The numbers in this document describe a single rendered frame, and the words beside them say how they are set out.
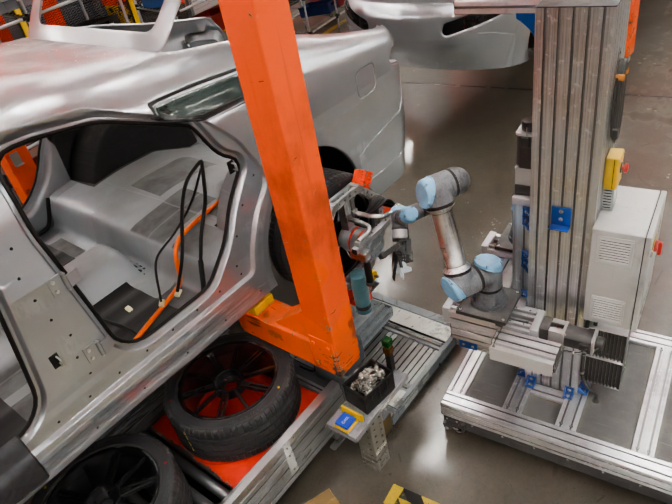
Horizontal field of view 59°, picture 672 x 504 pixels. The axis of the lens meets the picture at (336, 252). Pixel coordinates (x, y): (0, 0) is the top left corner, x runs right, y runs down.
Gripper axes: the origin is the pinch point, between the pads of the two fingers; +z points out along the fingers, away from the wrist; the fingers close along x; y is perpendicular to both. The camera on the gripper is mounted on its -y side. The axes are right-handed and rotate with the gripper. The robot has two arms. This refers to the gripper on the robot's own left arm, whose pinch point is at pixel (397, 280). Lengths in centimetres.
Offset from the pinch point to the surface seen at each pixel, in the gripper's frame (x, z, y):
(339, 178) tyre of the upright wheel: 21, -53, -22
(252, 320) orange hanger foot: 37, 17, -67
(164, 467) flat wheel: 2, 77, -108
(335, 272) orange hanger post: -23.0, -4.0, -34.2
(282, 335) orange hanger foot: 23, 25, -53
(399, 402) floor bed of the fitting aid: 39, 64, 10
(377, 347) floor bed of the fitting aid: 76, 38, 9
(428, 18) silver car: 166, -212, 86
